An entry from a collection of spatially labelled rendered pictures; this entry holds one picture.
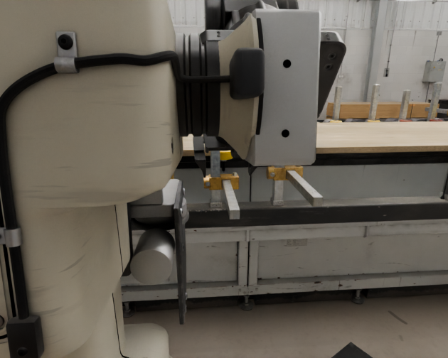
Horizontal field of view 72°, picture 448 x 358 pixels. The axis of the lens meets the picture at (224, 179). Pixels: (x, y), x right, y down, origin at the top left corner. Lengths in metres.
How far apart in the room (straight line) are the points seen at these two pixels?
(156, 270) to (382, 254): 1.64
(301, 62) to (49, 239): 0.20
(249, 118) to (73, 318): 0.17
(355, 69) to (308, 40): 9.02
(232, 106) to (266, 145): 0.04
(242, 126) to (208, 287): 1.49
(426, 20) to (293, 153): 10.04
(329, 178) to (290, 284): 0.60
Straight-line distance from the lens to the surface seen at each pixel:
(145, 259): 0.34
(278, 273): 1.74
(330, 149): 1.44
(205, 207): 1.23
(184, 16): 8.45
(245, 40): 0.24
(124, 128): 0.17
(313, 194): 0.98
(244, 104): 0.23
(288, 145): 0.24
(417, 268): 2.07
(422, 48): 10.19
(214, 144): 0.58
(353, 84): 9.26
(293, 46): 0.25
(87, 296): 0.23
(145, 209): 0.37
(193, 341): 1.66
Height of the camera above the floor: 1.18
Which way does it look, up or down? 18 degrees down
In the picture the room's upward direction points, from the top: straight up
